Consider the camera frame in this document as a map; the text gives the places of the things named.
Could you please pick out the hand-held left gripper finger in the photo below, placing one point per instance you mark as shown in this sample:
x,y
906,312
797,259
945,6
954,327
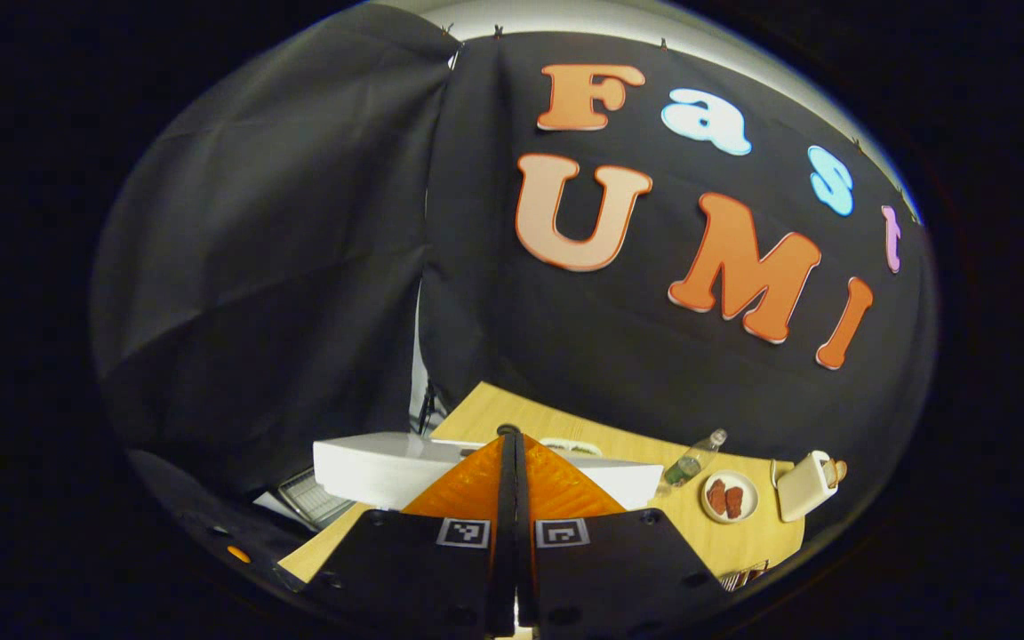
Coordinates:
x,y
505,498
523,498

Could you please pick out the white rice cooker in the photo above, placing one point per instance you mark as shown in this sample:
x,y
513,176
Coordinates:
x,y
370,471

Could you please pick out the black tripod stand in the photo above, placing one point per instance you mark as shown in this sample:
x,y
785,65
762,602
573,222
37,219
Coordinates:
x,y
428,409

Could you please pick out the clear plastic water bottle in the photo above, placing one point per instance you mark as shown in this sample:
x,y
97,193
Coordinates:
x,y
685,467

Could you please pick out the red meat piece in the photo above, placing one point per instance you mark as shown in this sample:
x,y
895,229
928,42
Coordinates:
x,y
716,496
734,502

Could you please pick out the white round plate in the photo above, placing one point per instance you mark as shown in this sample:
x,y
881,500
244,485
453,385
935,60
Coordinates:
x,y
748,498

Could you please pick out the white toaster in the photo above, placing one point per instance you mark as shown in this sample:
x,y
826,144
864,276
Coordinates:
x,y
801,489

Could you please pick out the black backdrop cloth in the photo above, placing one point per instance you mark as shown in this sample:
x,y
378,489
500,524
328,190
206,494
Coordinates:
x,y
299,267

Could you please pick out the toast bread slice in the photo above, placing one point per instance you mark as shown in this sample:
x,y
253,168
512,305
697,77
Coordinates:
x,y
839,471

